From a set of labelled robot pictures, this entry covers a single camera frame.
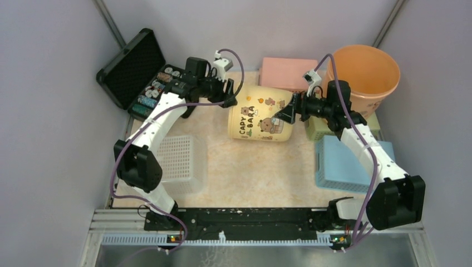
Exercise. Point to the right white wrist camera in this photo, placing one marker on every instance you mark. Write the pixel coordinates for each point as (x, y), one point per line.
(313, 80)

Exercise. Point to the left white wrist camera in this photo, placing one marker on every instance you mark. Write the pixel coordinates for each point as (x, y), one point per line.
(222, 65)

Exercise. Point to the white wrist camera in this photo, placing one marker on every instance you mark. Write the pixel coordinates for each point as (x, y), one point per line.
(222, 65)
(313, 80)

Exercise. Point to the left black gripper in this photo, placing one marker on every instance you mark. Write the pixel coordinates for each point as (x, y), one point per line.
(221, 95)

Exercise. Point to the pink plastic basket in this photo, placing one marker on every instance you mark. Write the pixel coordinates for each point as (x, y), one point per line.
(285, 73)

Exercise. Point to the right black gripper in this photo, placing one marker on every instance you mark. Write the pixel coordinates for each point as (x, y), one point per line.
(288, 113)

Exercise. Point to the black case with parts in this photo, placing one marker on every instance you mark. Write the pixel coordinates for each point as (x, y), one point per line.
(134, 78)

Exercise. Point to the orange capybara bucket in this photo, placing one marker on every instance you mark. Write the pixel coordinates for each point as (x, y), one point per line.
(371, 73)

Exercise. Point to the white slotted cable duct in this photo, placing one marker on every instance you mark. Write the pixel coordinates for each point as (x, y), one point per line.
(164, 240)

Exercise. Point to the white perforated plastic basket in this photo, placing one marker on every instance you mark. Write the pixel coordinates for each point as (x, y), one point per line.
(178, 163)

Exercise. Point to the yellow capybara bucket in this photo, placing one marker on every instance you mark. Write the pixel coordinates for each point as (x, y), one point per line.
(253, 118)

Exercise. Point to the blue plastic basket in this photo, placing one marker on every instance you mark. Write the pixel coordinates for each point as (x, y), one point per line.
(338, 168)

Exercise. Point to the green plastic basket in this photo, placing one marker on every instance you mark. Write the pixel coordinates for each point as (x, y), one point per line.
(316, 128)

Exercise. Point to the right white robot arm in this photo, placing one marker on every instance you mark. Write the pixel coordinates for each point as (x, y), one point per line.
(394, 197)

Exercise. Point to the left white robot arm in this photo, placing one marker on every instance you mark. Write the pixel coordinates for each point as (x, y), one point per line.
(178, 99)

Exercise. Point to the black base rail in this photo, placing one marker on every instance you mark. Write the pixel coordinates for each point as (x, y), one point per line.
(250, 224)

